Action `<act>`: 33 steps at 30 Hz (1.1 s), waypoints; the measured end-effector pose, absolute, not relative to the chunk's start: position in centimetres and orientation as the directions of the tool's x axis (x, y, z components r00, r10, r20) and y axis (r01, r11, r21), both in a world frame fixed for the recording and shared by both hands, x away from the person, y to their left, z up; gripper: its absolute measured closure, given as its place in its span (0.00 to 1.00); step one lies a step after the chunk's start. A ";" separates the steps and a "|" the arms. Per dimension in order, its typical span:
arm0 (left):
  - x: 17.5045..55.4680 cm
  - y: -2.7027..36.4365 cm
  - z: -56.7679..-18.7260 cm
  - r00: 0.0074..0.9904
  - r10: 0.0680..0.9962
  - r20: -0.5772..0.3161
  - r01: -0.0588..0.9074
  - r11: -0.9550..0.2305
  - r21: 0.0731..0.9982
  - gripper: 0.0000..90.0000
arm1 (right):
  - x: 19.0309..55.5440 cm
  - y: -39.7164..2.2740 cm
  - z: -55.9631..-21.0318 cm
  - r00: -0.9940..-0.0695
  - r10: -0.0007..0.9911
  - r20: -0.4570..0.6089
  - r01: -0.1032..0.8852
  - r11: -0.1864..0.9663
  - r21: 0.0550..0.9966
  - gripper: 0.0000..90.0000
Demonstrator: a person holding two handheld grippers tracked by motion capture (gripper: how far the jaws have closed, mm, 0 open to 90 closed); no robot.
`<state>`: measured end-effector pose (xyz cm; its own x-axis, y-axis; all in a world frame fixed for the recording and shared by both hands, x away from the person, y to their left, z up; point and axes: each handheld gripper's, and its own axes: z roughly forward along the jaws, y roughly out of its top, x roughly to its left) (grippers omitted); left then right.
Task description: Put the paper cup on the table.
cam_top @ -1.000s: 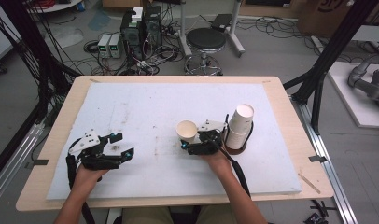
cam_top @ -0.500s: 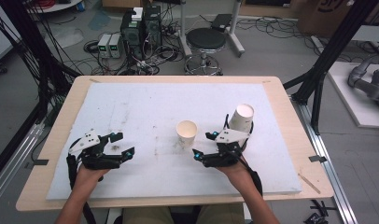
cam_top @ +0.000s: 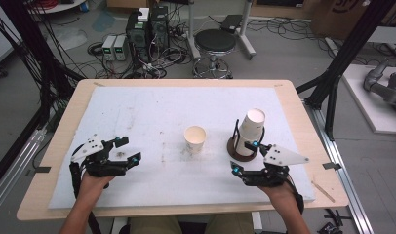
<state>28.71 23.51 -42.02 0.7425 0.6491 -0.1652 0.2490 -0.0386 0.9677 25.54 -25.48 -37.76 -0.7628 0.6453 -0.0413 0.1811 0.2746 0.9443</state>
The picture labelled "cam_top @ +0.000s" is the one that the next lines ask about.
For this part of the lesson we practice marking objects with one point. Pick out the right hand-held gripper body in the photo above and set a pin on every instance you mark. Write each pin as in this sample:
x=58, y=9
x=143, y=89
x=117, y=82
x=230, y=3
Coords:
x=277, y=157

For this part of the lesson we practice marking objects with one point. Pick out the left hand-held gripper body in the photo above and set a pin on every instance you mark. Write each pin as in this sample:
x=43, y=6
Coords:
x=101, y=164

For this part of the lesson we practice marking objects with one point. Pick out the stack of white paper cups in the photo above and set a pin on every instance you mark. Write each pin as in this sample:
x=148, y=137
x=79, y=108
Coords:
x=251, y=126

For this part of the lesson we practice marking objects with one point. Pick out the single white paper cup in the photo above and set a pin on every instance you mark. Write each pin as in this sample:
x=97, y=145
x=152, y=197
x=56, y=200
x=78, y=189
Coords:
x=195, y=143

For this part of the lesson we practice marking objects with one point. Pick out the person's left hand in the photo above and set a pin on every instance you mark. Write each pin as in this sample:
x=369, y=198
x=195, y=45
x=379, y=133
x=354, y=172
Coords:
x=93, y=185

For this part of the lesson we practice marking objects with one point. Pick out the person's right hand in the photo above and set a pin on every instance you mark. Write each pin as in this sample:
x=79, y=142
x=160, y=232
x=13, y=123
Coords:
x=282, y=195

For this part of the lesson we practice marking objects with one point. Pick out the white foam sheet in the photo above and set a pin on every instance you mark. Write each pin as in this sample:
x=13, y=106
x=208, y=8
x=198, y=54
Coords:
x=153, y=107

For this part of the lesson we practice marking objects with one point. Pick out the black tape piece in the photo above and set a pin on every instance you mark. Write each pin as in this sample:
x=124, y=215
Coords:
x=41, y=169
x=332, y=165

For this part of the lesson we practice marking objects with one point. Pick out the thin wooden stick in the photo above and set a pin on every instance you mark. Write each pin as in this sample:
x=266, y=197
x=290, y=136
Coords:
x=323, y=191

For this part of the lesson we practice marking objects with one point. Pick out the person's khaki trousers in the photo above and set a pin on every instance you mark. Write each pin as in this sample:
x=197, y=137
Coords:
x=153, y=226

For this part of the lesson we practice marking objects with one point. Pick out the black metal clamps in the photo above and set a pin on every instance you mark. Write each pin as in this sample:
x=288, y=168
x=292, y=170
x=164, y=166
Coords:
x=332, y=224

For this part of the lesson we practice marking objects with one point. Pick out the grey bench power supply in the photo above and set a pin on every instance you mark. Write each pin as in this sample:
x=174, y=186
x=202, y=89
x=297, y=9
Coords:
x=108, y=48
x=120, y=48

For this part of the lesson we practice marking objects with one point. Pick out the white platform board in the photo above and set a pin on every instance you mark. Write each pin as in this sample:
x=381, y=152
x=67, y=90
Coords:
x=375, y=113

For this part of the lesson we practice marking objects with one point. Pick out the black computer tower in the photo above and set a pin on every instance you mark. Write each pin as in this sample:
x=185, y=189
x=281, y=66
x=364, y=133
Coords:
x=137, y=35
x=159, y=26

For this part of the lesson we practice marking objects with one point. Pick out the round black stool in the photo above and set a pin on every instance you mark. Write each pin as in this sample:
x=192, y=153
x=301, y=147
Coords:
x=215, y=39

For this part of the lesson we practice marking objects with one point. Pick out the flat black device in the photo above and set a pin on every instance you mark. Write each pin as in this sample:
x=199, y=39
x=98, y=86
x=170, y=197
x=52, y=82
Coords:
x=231, y=22

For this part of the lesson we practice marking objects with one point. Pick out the small white box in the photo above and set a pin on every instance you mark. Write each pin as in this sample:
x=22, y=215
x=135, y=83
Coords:
x=143, y=14

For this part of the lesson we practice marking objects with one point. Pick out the brown cardboard box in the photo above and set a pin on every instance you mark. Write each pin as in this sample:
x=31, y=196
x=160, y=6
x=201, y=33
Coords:
x=336, y=19

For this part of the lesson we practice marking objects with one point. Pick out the aluminium floor rail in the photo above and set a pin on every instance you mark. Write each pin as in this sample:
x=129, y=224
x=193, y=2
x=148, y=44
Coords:
x=342, y=175
x=14, y=175

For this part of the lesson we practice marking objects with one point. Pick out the black metal frame post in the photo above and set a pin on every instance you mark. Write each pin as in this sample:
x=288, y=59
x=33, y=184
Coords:
x=30, y=48
x=355, y=45

